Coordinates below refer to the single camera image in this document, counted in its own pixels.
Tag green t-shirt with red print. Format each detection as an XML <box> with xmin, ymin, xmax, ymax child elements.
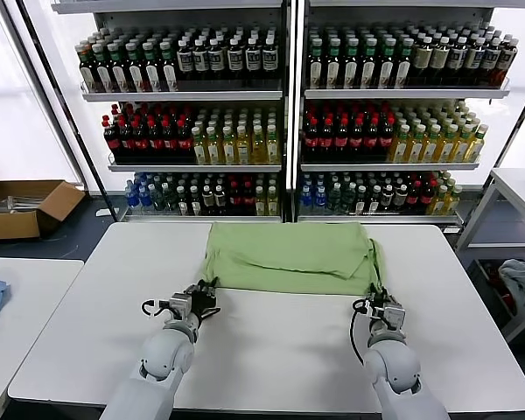
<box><xmin>200</xmin><ymin>221</ymin><xmax>389</xmax><ymax>297</ymax></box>

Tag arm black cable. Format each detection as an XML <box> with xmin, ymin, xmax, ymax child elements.
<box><xmin>349</xmin><ymin>298</ymin><xmax>373</xmax><ymax>364</ymax></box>
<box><xmin>140</xmin><ymin>298</ymin><xmax>172</xmax><ymax>317</ymax></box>

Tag dark bottle beige label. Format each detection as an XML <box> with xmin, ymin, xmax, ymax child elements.
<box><xmin>430</xmin><ymin>36</ymin><xmax>452</xmax><ymax>87</ymax></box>
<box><xmin>412</xmin><ymin>36</ymin><xmax>434</xmax><ymax>87</ymax></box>

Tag brown cardboard box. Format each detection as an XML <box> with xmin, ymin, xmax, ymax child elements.
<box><xmin>0</xmin><ymin>178</ymin><xmax>88</xmax><ymax>241</ymax></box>

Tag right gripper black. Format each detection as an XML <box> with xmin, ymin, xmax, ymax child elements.
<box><xmin>366</xmin><ymin>282</ymin><xmax>400</xmax><ymax>312</ymax></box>

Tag yellow drink bottle green label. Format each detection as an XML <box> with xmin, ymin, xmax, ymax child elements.
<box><xmin>206</xmin><ymin>125</ymin><xmax>223</xmax><ymax>165</ymax></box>
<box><xmin>465</xmin><ymin>124</ymin><xmax>489</xmax><ymax>163</ymax></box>
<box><xmin>421</xmin><ymin>124</ymin><xmax>443</xmax><ymax>163</ymax></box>
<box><xmin>436</xmin><ymin>124</ymin><xmax>460</xmax><ymax>163</ymax></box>
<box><xmin>451</xmin><ymin>124</ymin><xmax>476</xmax><ymax>163</ymax></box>
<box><xmin>221</xmin><ymin>125</ymin><xmax>238</xmax><ymax>165</ymax></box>
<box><xmin>235</xmin><ymin>124</ymin><xmax>252</xmax><ymax>165</ymax></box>
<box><xmin>265</xmin><ymin>124</ymin><xmax>282</xmax><ymax>165</ymax></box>
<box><xmin>191</xmin><ymin>125</ymin><xmax>210</xmax><ymax>165</ymax></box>
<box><xmin>388</xmin><ymin>124</ymin><xmax>412</xmax><ymax>163</ymax></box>
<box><xmin>405</xmin><ymin>124</ymin><xmax>428</xmax><ymax>163</ymax></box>
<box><xmin>250</xmin><ymin>124</ymin><xmax>267</xmax><ymax>165</ymax></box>

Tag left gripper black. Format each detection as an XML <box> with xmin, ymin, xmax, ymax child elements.
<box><xmin>184</xmin><ymin>276</ymin><xmax>221</xmax><ymax>317</ymax></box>

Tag red item in crate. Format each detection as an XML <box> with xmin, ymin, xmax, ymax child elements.
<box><xmin>489</xmin><ymin>262</ymin><xmax>516</xmax><ymax>307</ymax></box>

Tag small cola bottle red cap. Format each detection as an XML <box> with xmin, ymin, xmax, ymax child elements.
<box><xmin>227</xmin><ymin>181</ymin><xmax>243</xmax><ymax>215</ymax></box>
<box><xmin>241</xmin><ymin>181</ymin><xmax>256</xmax><ymax>215</ymax></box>
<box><xmin>408</xmin><ymin>179</ymin><xmax>423</xmax><ymax>214</ymax></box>
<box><xmin>421</xmin><ymin>179</ymin><xmax>436</xmax><ymax>214</ymax></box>

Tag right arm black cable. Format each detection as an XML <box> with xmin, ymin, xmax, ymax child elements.
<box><xmin>349</xmin><ymin>298</ymin><xmax>373</xmax><ymax>364</ymax></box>

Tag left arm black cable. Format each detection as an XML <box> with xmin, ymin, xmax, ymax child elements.
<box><xmin>140</xmin><ymin>298</ymin><xmax>172</xmax><ymax>317</ymax></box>

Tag grey packaged parts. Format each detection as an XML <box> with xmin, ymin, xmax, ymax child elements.
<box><xmin>0</xmin><ymin>194</ymin><xmax>43</xmax><ymax>215</ymax></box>

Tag white metal shelf unit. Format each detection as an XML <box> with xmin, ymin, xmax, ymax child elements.
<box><xmin>293</xmin><ymin>0</ymin><xmax>513</xmax><ymax>228</ymax></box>
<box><xmin>50</xmin><ymin>0</ymin><xmax>295</xmax><ymax>225</ymax></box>

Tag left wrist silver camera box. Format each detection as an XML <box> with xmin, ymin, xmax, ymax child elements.
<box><xmin>168</xmin><ymin>293</ymin><xmax>193</xmax><ymax>314</ymax></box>

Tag dark tea bottle green cap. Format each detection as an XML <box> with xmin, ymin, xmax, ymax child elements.
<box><xmin>91</xmin><ymin>42</ymin><xmax>114</xmax><ymax>92</ymax></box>
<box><xmin>341</xmin><ymin>38</ymin><xmax>361</xmax><ymax>88</ymax></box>
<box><xmin>142</xmin><ymin>40</ymin><xmax>163</xmax><ymax>92</ymax></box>
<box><xmin>377</xmin><ymin>38</ymin><xmax>397</xmax><ymax>88</ymax></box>
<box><xmin>77</xmin><ymin>41</ymin><xmax>97</xmax><ymax>92</ymax></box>
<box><xmin>360</xmin><ymin>38</ymin><xmax>379</xmax><ymax>88</ymax></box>
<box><xmin>108</xmin><ymin>41</ymin><xmax>130</xmax><ymax>92</ymax></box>
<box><xmin>126</xmin><ymin>39</ymin><xmax>146</xmax><ymax>92</ymax></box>
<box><xmin>160</xmin><ymin>39</ymin><xmax>180</xmax><ymax>92</ymax></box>
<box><xmin>324</xmin><ymin>38</ymin><xmax>343</xmax><ymax>88</ymax></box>
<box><xmin>306</xmin><ymin>38</ymin><xmax>326</xmax><ymax>88</ymax></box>
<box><xmin>395</xmin><ymin>38</ymin><xmax>415</xmax><ymax>88</ymax></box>

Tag black crate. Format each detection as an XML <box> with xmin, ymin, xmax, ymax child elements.
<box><xmin>469</xmin><ymin>257</ymin><xmax>518</xmax><ymax>329</ymax></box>

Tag pale grey-blue cloth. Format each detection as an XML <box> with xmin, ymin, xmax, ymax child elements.
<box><xmin>498</xmin><ymin>258</ymin><xmax>525</xmax><ymax>310</ymax></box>

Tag grey metal table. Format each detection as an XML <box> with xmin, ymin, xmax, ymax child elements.
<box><xmin>456</xmin><ymin>167</ymin><xmax>525</xmax><ymax>343</ymax></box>

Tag dark bottle white blue label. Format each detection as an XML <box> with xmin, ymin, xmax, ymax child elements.
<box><xmin>207</xmin><ymin>38</ymin><xmax>227</xmax><ymax>88</ymax></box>
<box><xmin>243</xmin><ymin>37</ymin><xmax>263</xmax><ymax>88</ymax></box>
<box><xmin>465</xmin><ymin>37</ymin><xmax>487</xmax><ymax>87</ymax></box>
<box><xmin>227</xmin><ymin>38</ymin><xmax>245</xmax><ymax>88</ymax></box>
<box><xmin>448</xmin><ymin>36</ymin><xmax>469</xmax><ymax>87</ymax></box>
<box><xmin>483</xmin><ymin>38</ymin><xmax>503</xmax><ymax>87</ymax></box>
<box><xmin>176</xmin><ymin>38</ymin><xmax>194</xmax><ymax>88</ymax></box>
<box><xmin>498</xmin><ymin>38</ymin><xmax>520</xmax><ymax>87</ymax></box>
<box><xmin>192</xmin><ymin>38</ymin><xmax>210</xmax><ymax>88</ymax></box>
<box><xmin>261</xmin><ymin>36</ymin><xmax>279</xmax><ymax>88</ymax></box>

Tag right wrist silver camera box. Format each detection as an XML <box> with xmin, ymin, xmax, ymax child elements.
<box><xmin>371</xmin><ymin>305</ymin><xmax>407</xmax><ymax>332</ymax></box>

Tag black window frame post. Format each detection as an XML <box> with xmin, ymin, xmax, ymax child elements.
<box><xmin>2</xmin><ymin>0</ymin><xmax>120</xmax><ymax>222</ymax></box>

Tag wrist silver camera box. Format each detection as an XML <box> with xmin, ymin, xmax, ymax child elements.
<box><xmin>371</xmin><ymin>305</ymin><xmax>407</xmax><ymax>332</ymax></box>
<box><xmin>168</xmin><ymin>293</ymin><xmax>193</xmax><ymax>314</ymax></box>

